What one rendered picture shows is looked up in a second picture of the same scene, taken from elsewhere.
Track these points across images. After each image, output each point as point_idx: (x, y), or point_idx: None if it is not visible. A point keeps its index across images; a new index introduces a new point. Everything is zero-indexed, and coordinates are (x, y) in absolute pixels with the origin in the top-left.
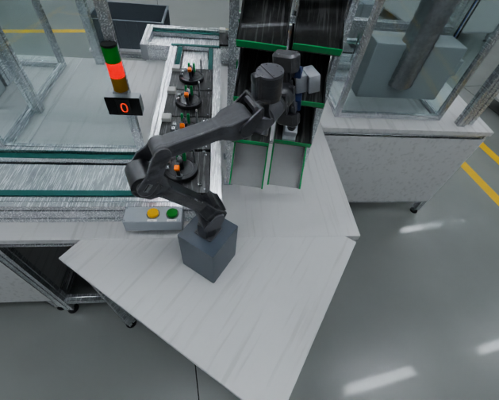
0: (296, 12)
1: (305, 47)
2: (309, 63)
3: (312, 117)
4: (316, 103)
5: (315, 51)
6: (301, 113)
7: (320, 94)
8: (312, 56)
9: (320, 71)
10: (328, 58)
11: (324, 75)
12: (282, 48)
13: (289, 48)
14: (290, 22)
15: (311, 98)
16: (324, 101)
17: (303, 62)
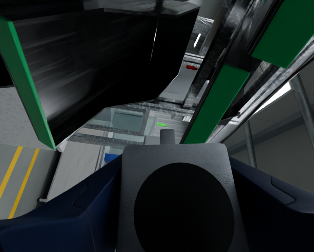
0: (237, 31)
1: (220, 105)
2: (120, 56)
3: None
4: (48, 136)
5: (198, 125)
6: None
7: (72, 113)
8: (130, 54)
9: (111, 81)
10: (134, 90)
11: (107, 96)
12: (285, 45)
13: (157, 7)
14: (227, 19)
15: (55, 102)
16: (61, 142)
17: (122, 42)
